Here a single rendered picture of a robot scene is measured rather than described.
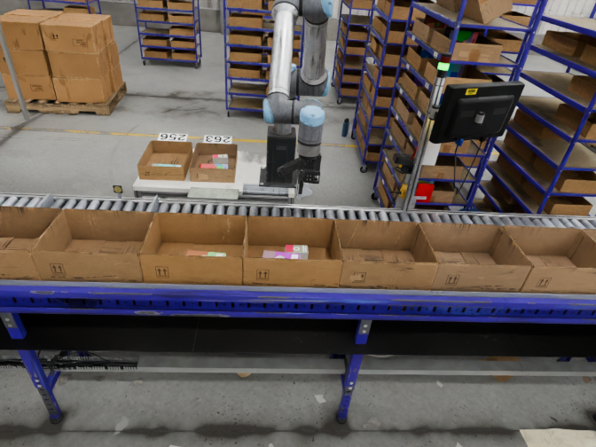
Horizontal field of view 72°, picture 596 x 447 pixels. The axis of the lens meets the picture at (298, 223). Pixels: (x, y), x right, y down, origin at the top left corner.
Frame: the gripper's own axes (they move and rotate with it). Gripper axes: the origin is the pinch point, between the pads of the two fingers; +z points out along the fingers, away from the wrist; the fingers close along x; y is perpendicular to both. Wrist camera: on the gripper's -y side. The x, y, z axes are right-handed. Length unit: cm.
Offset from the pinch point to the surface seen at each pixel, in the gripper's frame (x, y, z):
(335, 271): -21.7, 14.8, 21.0
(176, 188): 85, -61, 46
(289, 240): 8.2, -0.2, 28.2
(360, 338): -28, 30, 54
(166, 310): -24, -52, 39
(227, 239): 10.3, -28.6, 29.4
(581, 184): 84, 213, 35
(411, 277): -24, 46, 22
